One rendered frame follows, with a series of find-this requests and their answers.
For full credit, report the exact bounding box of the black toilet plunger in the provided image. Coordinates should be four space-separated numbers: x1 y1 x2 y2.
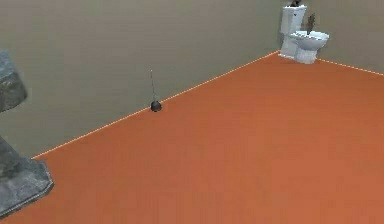
149 69 163 113

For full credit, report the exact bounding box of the white toilet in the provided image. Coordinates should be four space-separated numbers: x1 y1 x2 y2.
278 4 330 65

